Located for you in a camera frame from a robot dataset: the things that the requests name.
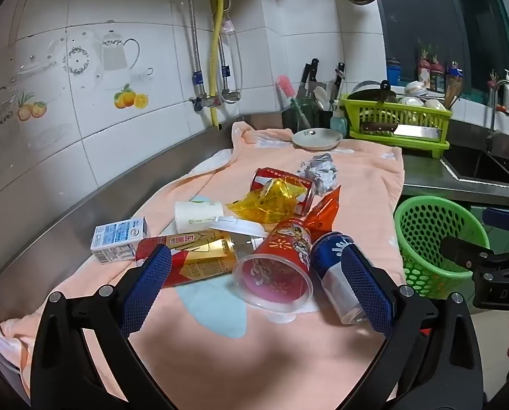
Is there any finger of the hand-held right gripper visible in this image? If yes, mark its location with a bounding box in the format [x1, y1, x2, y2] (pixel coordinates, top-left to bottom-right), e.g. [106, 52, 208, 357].
[483, 207, 509, 235]
[440, 236, 494, 271]

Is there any small white plate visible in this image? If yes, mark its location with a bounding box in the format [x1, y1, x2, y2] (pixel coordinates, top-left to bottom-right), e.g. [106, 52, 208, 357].
[291, 128, 344, 151]

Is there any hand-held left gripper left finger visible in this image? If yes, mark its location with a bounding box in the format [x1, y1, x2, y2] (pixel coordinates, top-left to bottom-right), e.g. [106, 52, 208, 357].
[30, 244, 174, 410]

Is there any white plastic cup lid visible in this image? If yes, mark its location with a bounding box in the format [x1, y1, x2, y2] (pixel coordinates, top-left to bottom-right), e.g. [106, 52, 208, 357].
[207, 216, 269, 240]

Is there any green plastic dish rack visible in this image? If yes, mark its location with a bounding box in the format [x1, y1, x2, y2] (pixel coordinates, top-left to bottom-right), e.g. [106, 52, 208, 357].
[339, 93, 454, 159]

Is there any patterned white bowl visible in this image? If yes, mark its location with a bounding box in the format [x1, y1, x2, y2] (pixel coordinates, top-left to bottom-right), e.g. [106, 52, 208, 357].
[403, 81, 430, 97]

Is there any red soda can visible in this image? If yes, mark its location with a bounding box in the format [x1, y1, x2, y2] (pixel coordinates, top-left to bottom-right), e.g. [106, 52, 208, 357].
[250, 167, 316, 217]

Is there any orange snack wrapper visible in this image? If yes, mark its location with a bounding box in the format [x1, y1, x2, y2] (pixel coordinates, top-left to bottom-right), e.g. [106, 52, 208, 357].
[301, 184, 343, 244]

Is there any blue lidded jar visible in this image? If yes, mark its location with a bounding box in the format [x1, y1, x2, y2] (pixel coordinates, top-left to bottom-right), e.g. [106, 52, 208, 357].
[385, 57, 402, 88]

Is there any cleaver with wooden handle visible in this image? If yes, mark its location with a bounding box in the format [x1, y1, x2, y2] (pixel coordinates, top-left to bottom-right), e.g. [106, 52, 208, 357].
[360, 121, 445, 142]

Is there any crumpled silver foil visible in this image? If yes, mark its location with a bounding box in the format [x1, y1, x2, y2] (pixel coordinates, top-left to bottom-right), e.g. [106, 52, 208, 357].
[296, 152, 341, 197]

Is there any small white blue milk carton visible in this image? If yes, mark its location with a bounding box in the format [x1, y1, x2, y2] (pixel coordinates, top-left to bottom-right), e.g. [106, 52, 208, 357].
[90, 216, 148, 265]

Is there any green perforated wastebasket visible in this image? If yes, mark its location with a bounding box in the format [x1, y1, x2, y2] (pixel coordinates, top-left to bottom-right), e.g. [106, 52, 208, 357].
[393, 195, 491, 298]

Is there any peach printed towel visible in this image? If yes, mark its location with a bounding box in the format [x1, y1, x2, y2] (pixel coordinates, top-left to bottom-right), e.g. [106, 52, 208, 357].
[0, 121, 407, 410]

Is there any teal dish soap bottle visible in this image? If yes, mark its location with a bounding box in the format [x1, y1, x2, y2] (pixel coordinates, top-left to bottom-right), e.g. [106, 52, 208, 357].
[329, 100, 349, 138]

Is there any long braided metal hose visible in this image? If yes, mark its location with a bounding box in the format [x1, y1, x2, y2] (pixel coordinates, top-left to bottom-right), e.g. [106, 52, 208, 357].
[185, 0, 206, 100]

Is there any stainless steel sink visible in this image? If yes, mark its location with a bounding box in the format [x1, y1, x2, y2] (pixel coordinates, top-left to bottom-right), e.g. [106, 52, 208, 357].
[441, 142, 509, 189]

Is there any yellow plastic wrapper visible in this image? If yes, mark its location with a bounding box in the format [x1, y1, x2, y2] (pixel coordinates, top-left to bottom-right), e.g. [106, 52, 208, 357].
[225, 178, 309, 225]

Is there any metal water valve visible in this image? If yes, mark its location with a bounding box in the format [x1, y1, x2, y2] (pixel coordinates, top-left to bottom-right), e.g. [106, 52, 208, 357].
[189, 91, 242, 112]

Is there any metal sink faucet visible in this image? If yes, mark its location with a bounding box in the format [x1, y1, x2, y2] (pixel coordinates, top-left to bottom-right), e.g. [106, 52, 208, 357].
[486, 80, 509, 150]

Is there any white spatula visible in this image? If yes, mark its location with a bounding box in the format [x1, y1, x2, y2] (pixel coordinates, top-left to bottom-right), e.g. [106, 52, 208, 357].
[313, 86, 330, 112]

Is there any blue drink can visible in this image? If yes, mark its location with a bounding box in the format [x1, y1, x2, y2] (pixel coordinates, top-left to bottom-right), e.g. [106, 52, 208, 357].
[311, 231, 368, 326]

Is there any pink bottle brush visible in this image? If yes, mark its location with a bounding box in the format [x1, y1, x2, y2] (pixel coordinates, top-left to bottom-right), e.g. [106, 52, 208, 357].
[276, 75, 311, 131]

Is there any black handled kitchen knife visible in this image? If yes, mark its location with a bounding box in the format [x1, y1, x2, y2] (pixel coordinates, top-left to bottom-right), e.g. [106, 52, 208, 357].
[299, 58, 320, 99]
[328, 63, 346, 101]

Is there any white paper cup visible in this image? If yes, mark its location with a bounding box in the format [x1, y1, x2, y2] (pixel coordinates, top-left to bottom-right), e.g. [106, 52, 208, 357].
[174, 198, 225, 234]

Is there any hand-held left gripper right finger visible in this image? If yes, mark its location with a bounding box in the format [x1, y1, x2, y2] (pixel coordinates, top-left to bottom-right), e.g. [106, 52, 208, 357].
[341, 244, 484, 410]

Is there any gold red drink carton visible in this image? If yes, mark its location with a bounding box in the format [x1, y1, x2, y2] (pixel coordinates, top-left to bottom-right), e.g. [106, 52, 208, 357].
[136, 229, 256, 288]

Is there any red printed plastic cup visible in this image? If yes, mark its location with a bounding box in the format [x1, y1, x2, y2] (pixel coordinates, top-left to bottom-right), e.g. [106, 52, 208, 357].
[231, 218, 315, 311]

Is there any yellow gas hose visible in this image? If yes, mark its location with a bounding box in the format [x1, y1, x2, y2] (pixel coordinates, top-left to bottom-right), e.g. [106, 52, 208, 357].
[209, 0, 230, 130]

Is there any black wok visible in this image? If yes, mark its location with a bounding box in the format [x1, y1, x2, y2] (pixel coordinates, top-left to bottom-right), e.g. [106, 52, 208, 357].
[347, 80, 398, 106]

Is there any dark window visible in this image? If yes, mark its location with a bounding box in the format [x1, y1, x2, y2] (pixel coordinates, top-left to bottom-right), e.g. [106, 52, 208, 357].
[377, 0, 509, 97]

